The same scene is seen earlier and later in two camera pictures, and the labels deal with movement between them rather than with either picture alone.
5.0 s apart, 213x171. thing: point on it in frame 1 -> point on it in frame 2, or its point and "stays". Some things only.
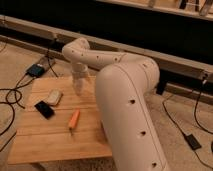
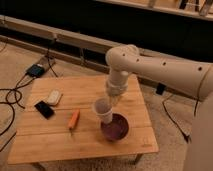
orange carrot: (73, 121) stays
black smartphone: (44, 109) stays
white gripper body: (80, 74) -> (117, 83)
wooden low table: (57, 124) stays
